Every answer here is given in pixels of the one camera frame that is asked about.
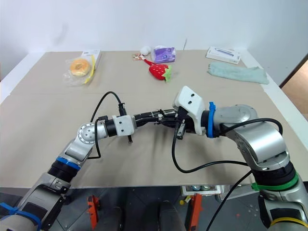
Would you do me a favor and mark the purple tissue pack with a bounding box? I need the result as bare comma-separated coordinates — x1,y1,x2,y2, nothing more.
151,45,177,64

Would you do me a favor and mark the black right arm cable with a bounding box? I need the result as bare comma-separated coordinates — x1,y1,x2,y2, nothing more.
171,117,284,231

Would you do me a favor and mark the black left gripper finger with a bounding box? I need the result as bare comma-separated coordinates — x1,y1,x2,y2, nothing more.
139,117,156,128

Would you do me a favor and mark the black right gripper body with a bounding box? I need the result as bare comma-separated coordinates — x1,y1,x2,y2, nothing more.
177,108,197,133

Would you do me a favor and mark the small white cardboard box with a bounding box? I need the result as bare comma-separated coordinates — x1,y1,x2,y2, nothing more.
81,49,102,71

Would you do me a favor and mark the light green towel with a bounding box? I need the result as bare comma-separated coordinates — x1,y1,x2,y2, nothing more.
207,61,270,85

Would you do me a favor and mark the flat white box pen print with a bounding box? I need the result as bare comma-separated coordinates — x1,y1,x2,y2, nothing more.
205,46,242,65

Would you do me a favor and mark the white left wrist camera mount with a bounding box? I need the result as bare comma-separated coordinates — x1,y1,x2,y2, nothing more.
112,115,136,138

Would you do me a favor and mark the round bread in plastic bag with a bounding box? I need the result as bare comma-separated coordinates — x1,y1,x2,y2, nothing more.
63,56,95,88

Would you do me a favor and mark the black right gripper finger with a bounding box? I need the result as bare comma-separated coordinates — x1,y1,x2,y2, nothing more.
160,114,180,122
154,120,180,129

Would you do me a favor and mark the orange metal clamp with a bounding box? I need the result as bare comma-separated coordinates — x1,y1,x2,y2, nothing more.
189,192,203,231
86,195,101,230

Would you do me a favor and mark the black grid pencil pouch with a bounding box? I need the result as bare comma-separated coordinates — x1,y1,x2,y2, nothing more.
137,108,180,124

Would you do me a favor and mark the red strawberry plush toy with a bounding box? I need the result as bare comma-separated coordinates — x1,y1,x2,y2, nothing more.
143,58,173,84

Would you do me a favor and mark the brown wooden door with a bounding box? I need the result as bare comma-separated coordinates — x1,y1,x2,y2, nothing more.
278,52,308,102

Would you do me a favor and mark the beige paper table cover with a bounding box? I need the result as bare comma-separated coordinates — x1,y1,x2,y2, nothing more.
0,49,304,189

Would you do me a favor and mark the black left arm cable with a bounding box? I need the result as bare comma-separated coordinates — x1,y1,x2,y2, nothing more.
87,91,126,160

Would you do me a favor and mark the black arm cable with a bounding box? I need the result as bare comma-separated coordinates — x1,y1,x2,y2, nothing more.
171,117,284,231
87,91,126,160

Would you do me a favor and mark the white tray with cans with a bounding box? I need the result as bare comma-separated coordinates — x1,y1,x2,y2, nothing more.
181,184,221,196

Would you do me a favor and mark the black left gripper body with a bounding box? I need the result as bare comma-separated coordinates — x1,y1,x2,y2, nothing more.
131,114,142,128

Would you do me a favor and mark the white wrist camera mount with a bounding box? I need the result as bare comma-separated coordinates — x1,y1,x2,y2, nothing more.
171,85,207,136
112,115,136,138

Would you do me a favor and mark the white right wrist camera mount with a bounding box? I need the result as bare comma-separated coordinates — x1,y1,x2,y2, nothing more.
171,85,207,136

